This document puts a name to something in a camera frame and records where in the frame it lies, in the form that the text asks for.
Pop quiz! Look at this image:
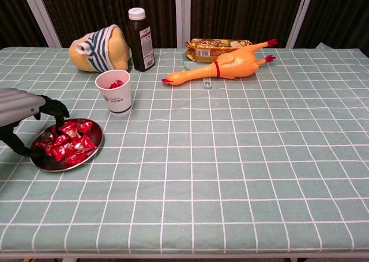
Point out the green checked tablecloth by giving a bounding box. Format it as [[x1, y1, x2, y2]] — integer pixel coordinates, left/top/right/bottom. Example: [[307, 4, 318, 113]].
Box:
[[0, 42, 369, 253]]

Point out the dark brown curtain panel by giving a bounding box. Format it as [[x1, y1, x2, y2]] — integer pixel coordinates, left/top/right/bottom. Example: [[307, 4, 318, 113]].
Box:
[[190, 0, 306, 48], [0, 0, 48, 50], [293, 0, 369, 57], [36, 0, 177, 48]]

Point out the golden biscuit packet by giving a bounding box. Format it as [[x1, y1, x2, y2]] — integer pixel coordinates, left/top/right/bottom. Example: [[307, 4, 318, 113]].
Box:
[[184, 38, 253, 64]]

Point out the pale green plastic board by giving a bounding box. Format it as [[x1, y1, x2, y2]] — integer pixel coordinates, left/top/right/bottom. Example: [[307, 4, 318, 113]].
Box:
[[181, 53, 214, 90]]

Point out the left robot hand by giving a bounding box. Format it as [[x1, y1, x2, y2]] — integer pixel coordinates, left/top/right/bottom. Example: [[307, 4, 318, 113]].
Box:
[[0, 88, 70, 159]]

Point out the grey metal partition post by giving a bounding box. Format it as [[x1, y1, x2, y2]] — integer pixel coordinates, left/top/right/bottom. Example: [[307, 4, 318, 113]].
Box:
[[18, 0, 63, 48], [174, 0, 192, 49], [285, 0, 317, 49]]

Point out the yellow striped plush toy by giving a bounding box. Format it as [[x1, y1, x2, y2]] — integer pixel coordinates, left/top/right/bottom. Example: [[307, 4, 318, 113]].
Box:
[[68, 24, 131, 73]]

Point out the round steel dish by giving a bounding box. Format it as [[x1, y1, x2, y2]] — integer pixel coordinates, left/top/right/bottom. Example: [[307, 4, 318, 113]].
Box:
[[30, 117, 104, 173]]

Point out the orange rubber chicken toy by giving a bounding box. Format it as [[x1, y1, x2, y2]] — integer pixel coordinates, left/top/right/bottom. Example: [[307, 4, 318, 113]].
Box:
[[161, 38, 279, 86]]

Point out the white paper cup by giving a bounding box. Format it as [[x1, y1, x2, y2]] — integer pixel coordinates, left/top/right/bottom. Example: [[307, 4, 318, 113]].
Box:
[[95, 69, 133, 117]]

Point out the dark bottle white cap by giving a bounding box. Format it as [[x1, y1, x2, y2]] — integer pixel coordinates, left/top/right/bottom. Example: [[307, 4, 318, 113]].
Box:
[[126, 7, 156, 73]]

